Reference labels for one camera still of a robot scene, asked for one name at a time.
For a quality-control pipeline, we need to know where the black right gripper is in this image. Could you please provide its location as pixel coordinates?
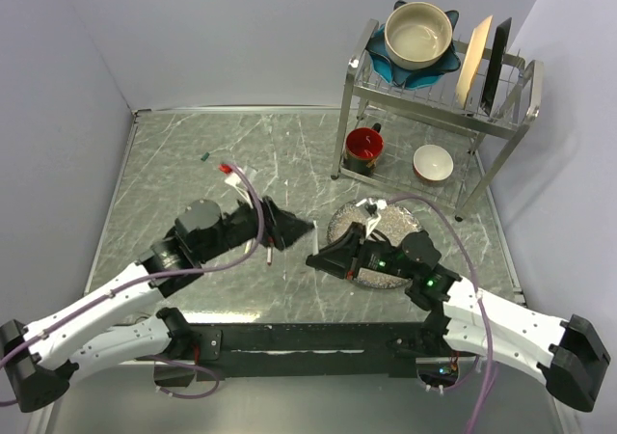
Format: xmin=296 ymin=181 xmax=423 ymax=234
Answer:
xmin=307 ymin=221 xmax=416 ymax=280

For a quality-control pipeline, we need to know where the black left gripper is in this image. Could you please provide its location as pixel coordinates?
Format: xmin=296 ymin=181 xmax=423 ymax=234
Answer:
xmin=198 ymin=186 xmax=313 ymax=261

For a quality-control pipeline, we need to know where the white pen red tip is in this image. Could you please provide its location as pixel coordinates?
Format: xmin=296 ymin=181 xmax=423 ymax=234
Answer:
xmin=266 ymin=242 xmax=274 ymax=266

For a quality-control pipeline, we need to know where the white pen green tip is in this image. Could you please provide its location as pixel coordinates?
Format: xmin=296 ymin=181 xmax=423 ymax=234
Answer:
xmin=312 ymin=220 xmax=319 ymax=256

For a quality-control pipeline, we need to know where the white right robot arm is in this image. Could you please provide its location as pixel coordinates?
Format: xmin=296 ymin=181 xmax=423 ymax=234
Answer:
xmin=306 ymin=223 xmax=611 ymax=412

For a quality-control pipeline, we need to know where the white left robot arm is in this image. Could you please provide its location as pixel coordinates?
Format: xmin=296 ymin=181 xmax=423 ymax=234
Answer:
xmin=1 ymin=197 xmax=314 ymax=413

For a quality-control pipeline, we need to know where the speckled ceramic plate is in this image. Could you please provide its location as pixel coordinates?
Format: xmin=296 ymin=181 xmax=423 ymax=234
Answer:
xmin=327 ymin=200 xmax=422 ymax=289

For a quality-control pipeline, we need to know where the red black mug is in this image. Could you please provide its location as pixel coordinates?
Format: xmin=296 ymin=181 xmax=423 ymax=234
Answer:
xmin=343 ymin=122 xmax=385 ymax=176

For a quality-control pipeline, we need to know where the small white bowl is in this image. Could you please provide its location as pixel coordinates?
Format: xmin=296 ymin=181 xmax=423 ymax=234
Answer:
xmin=413 ymin=145 xmax=454 ymax=184

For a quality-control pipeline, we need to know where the steel dish rack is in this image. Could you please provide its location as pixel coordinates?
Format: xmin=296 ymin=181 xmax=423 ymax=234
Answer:
xmin=330 ymin=19 xmax=545 ymax=221

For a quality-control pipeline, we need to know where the blue flower-shaped bowl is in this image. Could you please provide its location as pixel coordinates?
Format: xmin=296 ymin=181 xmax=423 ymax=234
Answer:
xmin=366 ymin=0 xmax=461 ymax=89

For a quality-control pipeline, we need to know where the large beige bowl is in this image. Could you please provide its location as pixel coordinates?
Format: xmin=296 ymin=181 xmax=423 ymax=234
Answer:
xmin=384 ymin=2 xmax=453 ymax=70

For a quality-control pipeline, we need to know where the black plate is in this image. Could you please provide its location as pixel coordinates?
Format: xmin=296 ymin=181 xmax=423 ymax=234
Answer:
xmin=480 ymin=17 xmax=512 ymax=116

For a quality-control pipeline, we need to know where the cream plate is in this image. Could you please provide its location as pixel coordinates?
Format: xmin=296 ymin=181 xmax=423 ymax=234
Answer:
xmin=455 ymin=15 xmax=493 ymax=109

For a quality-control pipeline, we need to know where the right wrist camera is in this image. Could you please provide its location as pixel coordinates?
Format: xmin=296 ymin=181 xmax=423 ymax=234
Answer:
xmin=356 ymin=197 xmax=388 ymax=238

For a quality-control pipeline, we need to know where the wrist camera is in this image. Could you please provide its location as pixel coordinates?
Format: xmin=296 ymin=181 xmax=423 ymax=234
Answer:
xmin=219 ymin=163 xmax=257 ymax=203
xmin=356 ymin=197 xmax=388 ymax=238

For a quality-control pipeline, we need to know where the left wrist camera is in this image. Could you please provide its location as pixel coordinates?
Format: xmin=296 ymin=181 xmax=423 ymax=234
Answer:
xmin=219 ymin=163 xmax=257 ymax=203

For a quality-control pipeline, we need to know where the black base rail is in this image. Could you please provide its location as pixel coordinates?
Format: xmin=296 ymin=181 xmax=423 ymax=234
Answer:
xmin=162 ymin=322 xmax=456 ymax=379

